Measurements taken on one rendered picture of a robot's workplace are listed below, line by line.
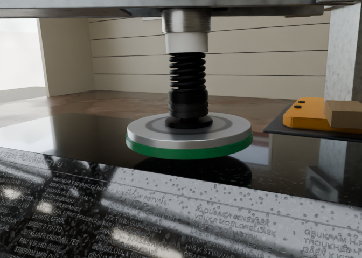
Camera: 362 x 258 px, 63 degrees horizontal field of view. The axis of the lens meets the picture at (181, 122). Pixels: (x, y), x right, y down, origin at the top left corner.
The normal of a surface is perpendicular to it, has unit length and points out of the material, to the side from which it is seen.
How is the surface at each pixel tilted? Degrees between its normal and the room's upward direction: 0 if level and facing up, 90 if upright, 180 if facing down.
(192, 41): 90
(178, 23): 90
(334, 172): 0
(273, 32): 90
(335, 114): 90
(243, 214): 45
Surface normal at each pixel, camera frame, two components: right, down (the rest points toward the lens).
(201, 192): -0.32, -0.54
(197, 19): 0.41, 0.19
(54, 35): 0.86, 0.09
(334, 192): -0.03, -0.97
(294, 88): -0.51, 0.21
